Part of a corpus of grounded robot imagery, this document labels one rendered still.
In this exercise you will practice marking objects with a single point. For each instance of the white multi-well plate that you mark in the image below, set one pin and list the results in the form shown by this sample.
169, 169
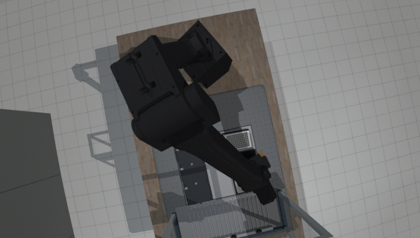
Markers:
239, 190

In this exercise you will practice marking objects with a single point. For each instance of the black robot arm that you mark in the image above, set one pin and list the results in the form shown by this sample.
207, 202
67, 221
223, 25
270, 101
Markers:
167, 112

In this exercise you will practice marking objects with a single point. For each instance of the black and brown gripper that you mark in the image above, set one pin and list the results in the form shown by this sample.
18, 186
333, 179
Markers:
261, 159

